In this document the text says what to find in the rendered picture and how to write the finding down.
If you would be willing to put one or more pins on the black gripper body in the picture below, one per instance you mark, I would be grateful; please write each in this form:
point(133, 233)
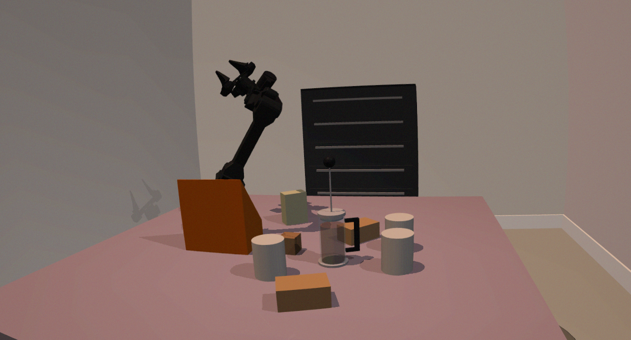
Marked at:
point(242, 81)

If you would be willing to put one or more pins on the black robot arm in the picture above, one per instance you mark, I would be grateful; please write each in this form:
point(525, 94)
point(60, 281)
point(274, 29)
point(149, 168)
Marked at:
point(266, 106)

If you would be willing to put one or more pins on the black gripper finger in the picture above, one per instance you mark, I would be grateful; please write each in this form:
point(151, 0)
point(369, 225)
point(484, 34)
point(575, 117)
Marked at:
point(238, 65)
point(224, 79)

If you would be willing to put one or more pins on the glass french press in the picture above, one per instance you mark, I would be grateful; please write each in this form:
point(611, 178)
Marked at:
point(332, 233)

